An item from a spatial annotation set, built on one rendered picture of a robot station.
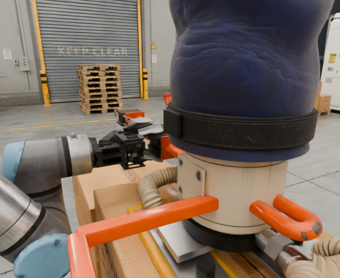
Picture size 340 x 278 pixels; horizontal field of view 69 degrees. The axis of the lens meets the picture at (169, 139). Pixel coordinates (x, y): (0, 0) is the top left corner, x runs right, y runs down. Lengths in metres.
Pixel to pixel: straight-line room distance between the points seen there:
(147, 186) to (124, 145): 0.10
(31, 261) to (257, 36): 0.43
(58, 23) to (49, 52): 0.94
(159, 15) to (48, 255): 10.42
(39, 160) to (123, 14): 9.64
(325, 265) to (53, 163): 0.48
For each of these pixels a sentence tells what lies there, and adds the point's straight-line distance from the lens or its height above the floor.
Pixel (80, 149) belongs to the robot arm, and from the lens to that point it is 0.55.
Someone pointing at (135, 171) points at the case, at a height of 0.94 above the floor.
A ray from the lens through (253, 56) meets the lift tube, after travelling 0.31.
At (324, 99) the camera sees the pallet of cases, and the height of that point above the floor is 0.45.
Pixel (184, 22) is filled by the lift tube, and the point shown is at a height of 1.45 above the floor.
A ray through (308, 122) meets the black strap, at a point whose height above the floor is 1.32.
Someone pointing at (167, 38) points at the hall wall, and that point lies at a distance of 10.73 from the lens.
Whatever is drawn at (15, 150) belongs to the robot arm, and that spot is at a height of 1.23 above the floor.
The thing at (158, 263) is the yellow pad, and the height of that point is 1.09.
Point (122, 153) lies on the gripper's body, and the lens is 0.56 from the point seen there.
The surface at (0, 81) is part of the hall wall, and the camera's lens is 9.73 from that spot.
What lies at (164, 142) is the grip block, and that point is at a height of 1.21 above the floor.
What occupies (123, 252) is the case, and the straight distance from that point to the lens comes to 0.50.
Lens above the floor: 1.40
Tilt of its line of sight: 17 degrees down
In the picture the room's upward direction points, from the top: straight up
